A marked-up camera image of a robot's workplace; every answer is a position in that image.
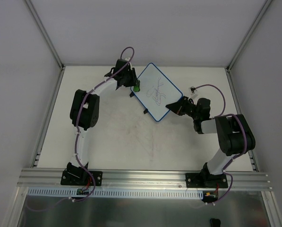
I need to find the aluminium mounting rail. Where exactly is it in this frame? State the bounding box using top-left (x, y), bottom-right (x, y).
top-left (17, 168), bottom-right (273, 191)

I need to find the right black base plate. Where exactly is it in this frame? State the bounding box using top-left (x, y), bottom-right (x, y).
top-left (185, 173), bottom-right (228, 189)

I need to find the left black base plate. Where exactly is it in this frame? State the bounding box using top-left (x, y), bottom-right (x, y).
top-left (60, 168), bottom-right (103, 186)

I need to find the right aluminium frame post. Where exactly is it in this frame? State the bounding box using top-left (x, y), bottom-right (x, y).
top-left (226, 0), bottom-right (273, 71)

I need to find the aluminium frame post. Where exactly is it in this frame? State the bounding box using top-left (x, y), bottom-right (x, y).
top-left (226, 0), bottom-right (273, 71)
top-left (24, 0), bottom-right (64, 70)

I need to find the green whiteboard eraser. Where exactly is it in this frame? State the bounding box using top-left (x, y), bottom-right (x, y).
top-left (133, 81), bottom-right (140, 92)

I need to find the left aluminium frame post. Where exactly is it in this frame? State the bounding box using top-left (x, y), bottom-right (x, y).
top-left (24, 0), bottom-right (64, 70)

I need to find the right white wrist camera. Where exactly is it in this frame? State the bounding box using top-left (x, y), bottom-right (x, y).
top-left (188, 87), bottom-right (198, 98)

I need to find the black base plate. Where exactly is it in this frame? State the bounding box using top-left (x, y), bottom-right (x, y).
top-left (60, 168), bottom-right (103, 186)
top-left (185, 173), bottom-right (228, 189)

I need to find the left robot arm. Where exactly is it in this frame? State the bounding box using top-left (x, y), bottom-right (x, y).
top-left (60, 58), bottom-right (140, 186)

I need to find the black object on floor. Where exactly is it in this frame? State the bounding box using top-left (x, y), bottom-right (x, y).
top-left (210, 218), bottom-right (221, 227)

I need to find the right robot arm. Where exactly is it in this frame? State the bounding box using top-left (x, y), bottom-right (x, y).
top-left (166, 96), bottom-right (256, 189)

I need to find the white slotted cable duct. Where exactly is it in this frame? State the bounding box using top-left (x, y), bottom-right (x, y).
top-left (27, 187), bottom-right (204, 200)

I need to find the blue framed whiteboard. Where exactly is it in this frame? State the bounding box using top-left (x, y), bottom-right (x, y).
top-left (130, 62), bottom-right (183, 122)

